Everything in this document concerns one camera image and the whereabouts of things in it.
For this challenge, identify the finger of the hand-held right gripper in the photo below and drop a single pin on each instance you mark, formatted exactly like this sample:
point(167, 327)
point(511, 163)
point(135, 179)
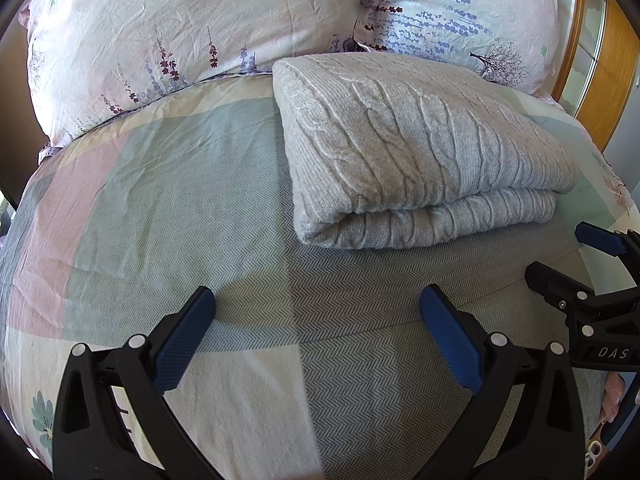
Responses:
point(597, 238)
point(555, 285)

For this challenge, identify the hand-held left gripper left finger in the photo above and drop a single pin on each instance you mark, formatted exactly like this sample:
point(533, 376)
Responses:
point(182, 340)

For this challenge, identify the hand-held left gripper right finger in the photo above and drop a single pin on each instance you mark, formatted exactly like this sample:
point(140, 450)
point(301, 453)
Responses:
point(450, 340)

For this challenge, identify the person's right hand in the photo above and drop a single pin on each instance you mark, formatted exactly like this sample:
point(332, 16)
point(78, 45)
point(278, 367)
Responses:
point(613, 400)

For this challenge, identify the pastel patchwork bed quilt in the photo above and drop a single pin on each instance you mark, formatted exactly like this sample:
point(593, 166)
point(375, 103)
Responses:
point(200, 210)

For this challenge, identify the wooden cabinet with glass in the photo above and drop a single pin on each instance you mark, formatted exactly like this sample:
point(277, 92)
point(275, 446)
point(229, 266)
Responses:
point(607, 50)

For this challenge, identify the white lavender print pillow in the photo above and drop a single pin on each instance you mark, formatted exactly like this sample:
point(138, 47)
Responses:
point(450, 10)

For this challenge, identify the pink floral pillow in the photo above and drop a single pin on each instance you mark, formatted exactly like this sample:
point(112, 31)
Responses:
point(165, 35)

